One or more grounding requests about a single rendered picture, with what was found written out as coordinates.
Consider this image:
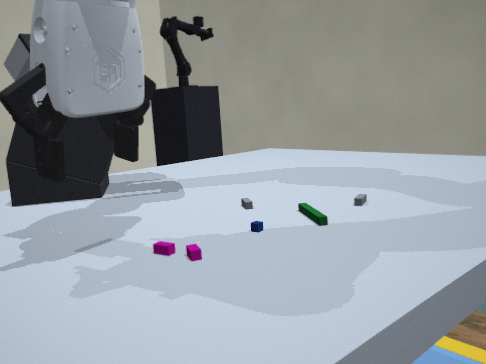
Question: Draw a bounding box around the small blue cube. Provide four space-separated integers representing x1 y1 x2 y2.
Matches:
251 221 263 232

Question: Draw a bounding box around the green rod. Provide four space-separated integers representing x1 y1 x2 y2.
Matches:
298 203 328 226

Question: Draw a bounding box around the magenta rod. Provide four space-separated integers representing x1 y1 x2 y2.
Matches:
153 241 175 256
186 244 202 261

